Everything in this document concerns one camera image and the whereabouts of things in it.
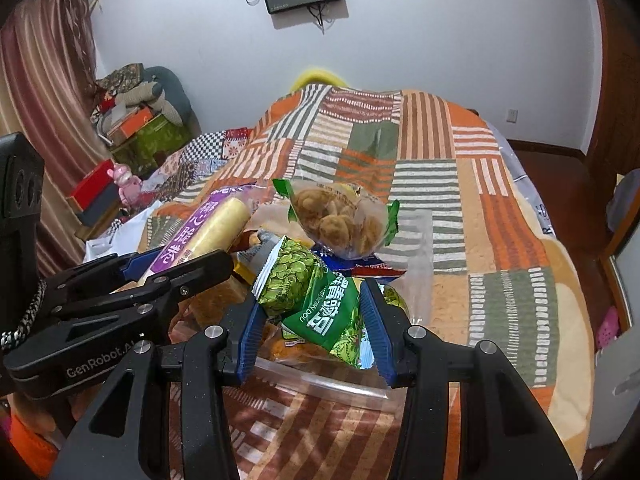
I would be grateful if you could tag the orange box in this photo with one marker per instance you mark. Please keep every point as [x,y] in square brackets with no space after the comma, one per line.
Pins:
[132,122]

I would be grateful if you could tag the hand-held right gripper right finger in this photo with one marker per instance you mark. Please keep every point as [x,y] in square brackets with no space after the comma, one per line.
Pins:
[377,330]

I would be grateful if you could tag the clear packet of fried snacks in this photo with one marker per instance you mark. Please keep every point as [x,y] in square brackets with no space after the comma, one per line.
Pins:
[340,225]

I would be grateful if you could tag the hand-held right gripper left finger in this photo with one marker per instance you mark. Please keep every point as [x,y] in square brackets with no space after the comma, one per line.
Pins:
[247,340]

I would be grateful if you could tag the striped brown curtain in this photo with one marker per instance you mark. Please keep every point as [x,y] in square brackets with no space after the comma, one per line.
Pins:
[45,85]

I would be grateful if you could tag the pale lilac bed sheet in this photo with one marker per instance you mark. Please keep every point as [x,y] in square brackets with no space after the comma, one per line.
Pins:
[530,195]

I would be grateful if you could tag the pink toy figure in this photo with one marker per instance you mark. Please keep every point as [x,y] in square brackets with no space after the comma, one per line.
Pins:
[127,187]

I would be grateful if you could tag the white wall socket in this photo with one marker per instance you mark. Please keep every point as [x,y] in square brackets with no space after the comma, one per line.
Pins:
[511,115]

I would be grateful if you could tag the red box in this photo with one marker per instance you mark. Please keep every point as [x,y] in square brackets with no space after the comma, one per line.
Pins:
[92,182]

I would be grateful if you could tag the cream roll biscuit packet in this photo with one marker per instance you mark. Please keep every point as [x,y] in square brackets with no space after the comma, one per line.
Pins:
[215,225]

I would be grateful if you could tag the grey blue cloth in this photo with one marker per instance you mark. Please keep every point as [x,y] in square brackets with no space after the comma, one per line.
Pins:
[625,195]

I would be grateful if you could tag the white plastic bag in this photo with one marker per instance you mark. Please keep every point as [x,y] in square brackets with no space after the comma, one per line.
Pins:
[125,230]

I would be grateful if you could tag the person's left forearm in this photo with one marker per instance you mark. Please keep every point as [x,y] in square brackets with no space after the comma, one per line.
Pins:
[30,445]

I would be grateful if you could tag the white cabinet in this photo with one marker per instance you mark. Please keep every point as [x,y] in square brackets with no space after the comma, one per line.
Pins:
[625,360]

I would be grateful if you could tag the dark grey box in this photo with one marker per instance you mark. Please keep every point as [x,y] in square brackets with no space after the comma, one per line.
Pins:
[100,207]

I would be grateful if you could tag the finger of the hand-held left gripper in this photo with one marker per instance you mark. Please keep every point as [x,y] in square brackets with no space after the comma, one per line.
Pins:
[200,272]
[145,263]

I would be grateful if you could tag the green pea snack packet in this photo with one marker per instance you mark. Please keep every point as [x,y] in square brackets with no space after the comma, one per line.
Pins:
[310,305]

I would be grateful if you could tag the green patterned box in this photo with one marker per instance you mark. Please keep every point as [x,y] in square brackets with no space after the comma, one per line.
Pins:
[155,142]

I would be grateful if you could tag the yellow pillow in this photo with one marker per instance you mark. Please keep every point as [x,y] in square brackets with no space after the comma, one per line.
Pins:
[320,77]

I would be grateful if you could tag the blue potato chip bag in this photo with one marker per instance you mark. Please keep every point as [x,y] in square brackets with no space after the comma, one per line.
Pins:
[360,265]

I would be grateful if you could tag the checkered patchwork cloth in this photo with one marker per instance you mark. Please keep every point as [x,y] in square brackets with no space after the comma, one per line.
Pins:
[200,152]

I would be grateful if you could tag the pink slipper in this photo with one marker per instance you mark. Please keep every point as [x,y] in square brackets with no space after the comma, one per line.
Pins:
[607,327]

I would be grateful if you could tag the clear plastic container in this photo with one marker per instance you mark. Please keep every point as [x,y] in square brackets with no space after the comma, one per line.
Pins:
[320,380]

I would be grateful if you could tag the camouflage cloth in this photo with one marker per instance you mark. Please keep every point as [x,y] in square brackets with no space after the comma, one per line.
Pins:
[120,77]

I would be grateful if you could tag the brown wooden door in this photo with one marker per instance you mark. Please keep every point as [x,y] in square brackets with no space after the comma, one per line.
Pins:
[615,85]

